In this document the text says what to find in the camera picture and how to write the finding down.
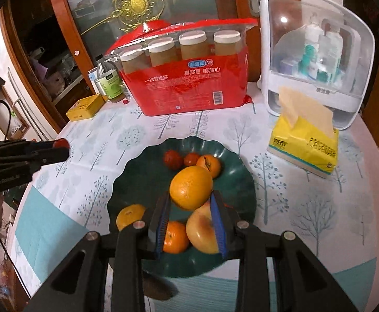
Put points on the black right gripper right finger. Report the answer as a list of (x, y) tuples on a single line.
[(302, 282)]

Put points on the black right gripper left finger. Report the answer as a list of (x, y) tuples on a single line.
[(78, 282)]

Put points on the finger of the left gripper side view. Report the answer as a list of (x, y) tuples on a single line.
[(43, 154)]

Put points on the red tomato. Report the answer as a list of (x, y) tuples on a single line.
[(173, 160), (191, 159), (61, 143)]

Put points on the large yellow orange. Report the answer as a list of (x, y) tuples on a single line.
[(129, 215)]

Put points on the dark brown cucumber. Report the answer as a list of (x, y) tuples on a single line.
[(158, 288)]

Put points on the red yellow apple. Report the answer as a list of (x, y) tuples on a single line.
[(200, 230)]

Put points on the small yellow citrus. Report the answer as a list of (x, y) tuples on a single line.
[(191, 188)]

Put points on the yellow flat box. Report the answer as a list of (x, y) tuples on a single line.
[(85, 108)]

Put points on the patterned teal tablecloth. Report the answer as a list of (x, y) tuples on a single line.
[(337, 217)]

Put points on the green label jar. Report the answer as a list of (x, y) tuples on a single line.
[(110, 82)]

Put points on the small mandarin orange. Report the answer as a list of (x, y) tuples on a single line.
[(211, 164)]

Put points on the yellow tissue pack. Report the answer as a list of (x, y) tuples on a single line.
[(304, 134)]

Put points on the gold ornament glass door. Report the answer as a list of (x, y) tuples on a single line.
[(91, 27)]

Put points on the red paper cup package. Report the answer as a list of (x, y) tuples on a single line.
[(185, 67)]

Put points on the white clear storage box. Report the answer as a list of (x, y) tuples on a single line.
[(319, 48)]

